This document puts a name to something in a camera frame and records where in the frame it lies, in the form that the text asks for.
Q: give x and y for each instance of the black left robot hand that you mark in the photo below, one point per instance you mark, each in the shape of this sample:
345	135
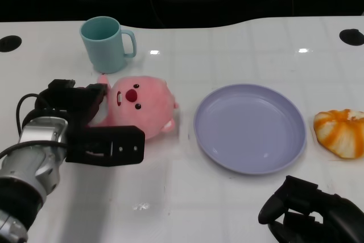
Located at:
85	143

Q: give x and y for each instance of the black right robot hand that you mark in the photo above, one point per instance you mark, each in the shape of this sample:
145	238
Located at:
335	214

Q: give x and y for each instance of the pink plush doll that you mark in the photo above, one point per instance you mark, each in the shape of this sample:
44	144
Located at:
148	106

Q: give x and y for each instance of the lavender plastic plate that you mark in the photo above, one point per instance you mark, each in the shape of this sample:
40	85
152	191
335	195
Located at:
250	129

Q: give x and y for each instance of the orange and white peeled orange toy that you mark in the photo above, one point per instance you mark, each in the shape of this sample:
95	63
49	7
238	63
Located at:
341	135

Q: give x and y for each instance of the light blue plastic cup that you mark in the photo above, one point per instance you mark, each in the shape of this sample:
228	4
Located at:
105	52

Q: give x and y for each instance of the black round table grommet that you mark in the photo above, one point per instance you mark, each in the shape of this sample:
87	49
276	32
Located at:
10	43
352	37

